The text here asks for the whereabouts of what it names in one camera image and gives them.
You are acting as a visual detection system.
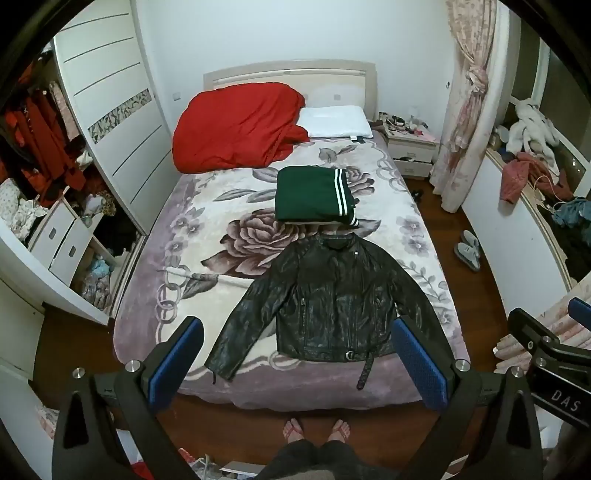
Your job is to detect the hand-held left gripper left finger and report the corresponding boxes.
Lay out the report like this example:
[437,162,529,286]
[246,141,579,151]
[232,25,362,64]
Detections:
[52,316,206,480]

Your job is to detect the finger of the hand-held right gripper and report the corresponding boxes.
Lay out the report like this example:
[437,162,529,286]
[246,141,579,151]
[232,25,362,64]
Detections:
[507,308,591,366]
[568,298,591,332]

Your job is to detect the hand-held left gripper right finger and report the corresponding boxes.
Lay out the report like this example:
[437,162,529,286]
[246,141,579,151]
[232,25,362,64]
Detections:
[392,316,543,480]

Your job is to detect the black leather jacket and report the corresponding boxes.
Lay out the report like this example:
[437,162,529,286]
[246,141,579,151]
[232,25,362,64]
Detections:
[204,232,451,392]

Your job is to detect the white clothes pile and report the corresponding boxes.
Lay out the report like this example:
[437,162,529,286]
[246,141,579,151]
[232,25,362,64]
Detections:
[505,98,561,174]

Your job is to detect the red hanging clothes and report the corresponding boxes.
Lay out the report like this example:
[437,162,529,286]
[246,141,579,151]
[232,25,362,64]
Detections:
[0,60,86,208]

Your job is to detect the blue garment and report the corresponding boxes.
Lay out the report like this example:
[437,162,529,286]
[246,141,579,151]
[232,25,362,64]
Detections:
[551,198,591,227]

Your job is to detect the person's right foot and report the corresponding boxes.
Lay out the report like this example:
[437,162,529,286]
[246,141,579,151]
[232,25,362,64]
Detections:
[328,419,352,445]

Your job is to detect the person's foot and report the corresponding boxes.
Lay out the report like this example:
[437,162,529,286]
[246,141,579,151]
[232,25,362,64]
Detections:
[328,419,352,445]
[283,418,305,446]

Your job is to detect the light blue cloth bundle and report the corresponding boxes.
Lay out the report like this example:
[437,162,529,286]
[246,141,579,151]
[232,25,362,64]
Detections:
[81,256,116,308]

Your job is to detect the person's left foot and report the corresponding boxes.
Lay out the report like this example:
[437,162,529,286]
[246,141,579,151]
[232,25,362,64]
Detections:
[283,418,305,446]

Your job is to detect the person's dark pants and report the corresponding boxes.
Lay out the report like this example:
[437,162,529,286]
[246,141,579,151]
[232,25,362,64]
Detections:
[256,438,361,480]

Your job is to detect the pink garment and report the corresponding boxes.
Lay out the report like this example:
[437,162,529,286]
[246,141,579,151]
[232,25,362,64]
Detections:
[501,152,561,204]

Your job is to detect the floral plush blanket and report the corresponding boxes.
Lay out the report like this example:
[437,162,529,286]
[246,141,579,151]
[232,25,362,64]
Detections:
[113,134,471,411]

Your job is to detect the white drawer unit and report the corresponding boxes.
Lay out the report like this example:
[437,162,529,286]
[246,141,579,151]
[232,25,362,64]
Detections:
[28,198,100,275]

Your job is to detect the green folded garment white stripes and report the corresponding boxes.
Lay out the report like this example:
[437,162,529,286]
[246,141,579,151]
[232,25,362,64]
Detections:
[274,166,361,228]

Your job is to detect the white nightstand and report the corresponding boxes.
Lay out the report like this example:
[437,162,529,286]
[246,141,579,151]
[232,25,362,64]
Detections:
[383,129,439,181]

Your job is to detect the white floral cloth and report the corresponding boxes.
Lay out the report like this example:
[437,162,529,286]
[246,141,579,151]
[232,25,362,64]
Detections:
[0,180,47,241]

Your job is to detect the pink floral curtain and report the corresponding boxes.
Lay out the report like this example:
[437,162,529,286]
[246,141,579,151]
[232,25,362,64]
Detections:
[429,0,502,213]

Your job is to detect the red duvet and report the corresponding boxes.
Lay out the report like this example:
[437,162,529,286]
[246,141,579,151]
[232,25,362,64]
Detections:
[172,83,310,174]

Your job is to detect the clutter of small toiletries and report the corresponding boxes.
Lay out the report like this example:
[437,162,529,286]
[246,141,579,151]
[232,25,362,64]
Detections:
[376,111,437,137]

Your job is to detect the white pillow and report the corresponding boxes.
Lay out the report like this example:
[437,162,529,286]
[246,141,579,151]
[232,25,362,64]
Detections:
[295,106,374,139]

